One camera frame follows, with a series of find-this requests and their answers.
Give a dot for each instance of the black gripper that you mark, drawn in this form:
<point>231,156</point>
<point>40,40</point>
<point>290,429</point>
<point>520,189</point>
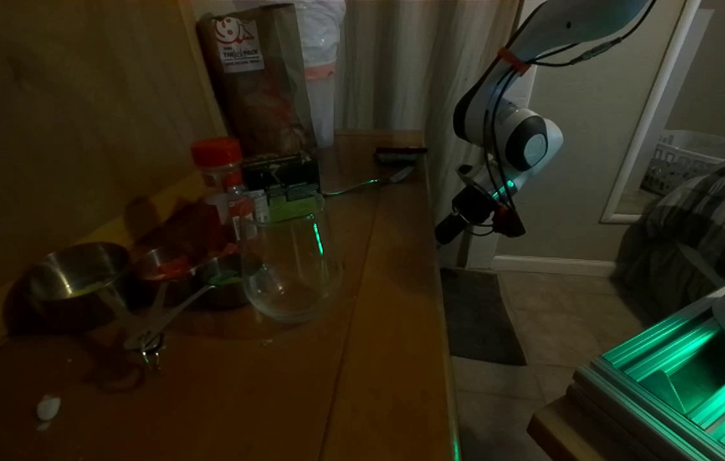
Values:
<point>477,206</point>

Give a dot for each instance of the plastic snack packet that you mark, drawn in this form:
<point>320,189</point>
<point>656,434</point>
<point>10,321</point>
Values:
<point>400,154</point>

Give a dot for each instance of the dark floor rug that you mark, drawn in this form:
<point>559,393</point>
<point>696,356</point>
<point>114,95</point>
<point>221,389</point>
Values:
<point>481,316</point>

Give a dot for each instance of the metal fork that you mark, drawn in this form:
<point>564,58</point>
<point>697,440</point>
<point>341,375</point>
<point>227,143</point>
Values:
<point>363,186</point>

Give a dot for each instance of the wooden dresser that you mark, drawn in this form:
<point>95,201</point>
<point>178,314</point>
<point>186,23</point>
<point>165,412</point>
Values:
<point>363,367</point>

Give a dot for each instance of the green box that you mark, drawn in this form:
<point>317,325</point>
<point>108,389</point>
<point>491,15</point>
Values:
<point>287,201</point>

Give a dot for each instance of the clear drinking glass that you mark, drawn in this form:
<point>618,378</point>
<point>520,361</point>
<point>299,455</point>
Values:
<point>294,282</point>

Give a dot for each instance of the white plastic bag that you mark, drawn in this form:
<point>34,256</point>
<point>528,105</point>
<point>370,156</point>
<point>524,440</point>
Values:
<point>323,52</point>

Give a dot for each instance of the white laundry basket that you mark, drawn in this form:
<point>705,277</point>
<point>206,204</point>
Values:
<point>677,156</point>

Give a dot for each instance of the brown paper bag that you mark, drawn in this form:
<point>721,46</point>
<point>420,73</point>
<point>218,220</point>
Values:
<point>260,86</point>

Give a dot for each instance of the red lid spice bottle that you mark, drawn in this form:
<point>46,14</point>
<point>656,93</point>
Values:
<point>221,156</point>

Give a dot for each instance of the red small measuring cup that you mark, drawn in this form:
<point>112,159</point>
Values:
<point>165,266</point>

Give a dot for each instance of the white framed mirror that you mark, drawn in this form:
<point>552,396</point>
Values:
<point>702,86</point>

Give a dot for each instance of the metal bowl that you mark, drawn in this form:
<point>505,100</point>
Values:
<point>81,277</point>

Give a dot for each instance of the small white lump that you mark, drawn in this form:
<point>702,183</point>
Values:
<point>46,408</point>

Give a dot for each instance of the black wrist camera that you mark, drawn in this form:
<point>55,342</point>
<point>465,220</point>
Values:
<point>509,220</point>

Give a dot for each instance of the aluminium extrusion frame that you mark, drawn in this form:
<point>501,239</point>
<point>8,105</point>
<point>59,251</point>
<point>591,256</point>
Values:
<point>677,385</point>

